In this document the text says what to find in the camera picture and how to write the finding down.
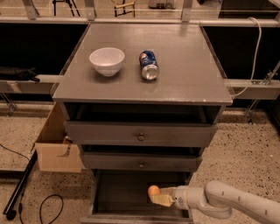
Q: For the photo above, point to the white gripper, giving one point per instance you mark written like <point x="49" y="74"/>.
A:
<point x="178" y="198"/>

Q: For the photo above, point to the orange fruit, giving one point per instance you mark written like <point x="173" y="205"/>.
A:
<point x="153" y="190"/>

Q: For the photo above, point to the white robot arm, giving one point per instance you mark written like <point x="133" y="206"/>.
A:
<point x="217" y="200"/>

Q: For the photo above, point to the bottom grey drawer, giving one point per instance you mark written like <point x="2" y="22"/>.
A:
<point x="121" y="197"/>

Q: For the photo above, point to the grey drawer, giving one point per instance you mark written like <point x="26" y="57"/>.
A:
<point x="140" y="162"/>
<point x="141" y="134"/>
<point x="121" y="197"/>

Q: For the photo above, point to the middle grey drawer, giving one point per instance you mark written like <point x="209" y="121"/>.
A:
<point x="140" y="162"/>

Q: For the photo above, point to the grey drawer cabinet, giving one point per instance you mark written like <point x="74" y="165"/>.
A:
<point x="141" y="102"/>

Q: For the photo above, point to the top grey drawer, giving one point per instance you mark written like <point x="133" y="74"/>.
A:
<point x="141" y="134"/>

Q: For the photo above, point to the cardboard box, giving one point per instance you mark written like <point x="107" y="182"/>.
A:
<point x="56" y="152"/>

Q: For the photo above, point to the blue soda can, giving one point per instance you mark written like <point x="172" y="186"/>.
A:
<point x="149" y="65"/>

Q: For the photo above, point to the white bowl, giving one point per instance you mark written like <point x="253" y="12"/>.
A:
<point x="107" y="61"/>

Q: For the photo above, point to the black bar on floor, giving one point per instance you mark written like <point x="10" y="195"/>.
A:
<point x="22" y="177"/>

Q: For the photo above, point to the black object on rail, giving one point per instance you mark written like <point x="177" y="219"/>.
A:
<point x="8" y="73"/>

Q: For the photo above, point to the metal frame rail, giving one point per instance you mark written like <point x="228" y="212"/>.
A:
<point x="200" y="12"/>

